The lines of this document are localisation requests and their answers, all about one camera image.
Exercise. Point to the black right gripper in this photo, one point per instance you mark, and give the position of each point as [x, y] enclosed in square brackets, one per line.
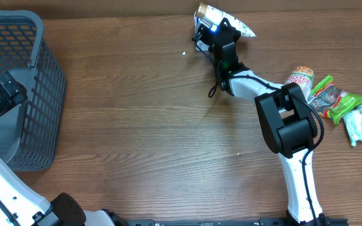
[236, 32]

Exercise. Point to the cup noodles container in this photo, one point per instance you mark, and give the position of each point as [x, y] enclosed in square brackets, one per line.
[302, 76]

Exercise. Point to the colourful candy bag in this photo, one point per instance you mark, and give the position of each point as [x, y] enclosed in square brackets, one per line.
[331, 102]

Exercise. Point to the teal snack packet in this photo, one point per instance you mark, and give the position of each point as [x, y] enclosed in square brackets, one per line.
[353, 123]

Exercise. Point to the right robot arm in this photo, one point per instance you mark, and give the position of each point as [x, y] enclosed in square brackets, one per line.
[288, 123]

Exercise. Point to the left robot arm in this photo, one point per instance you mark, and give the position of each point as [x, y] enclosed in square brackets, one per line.
[19, 204]

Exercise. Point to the white barcode scanner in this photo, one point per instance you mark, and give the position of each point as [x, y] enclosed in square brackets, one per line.
[196, 19]

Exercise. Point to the dark grey plastic basket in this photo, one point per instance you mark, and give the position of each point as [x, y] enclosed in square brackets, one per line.
[29, 132]

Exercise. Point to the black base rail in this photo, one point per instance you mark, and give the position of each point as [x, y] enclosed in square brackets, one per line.
[260, 222]

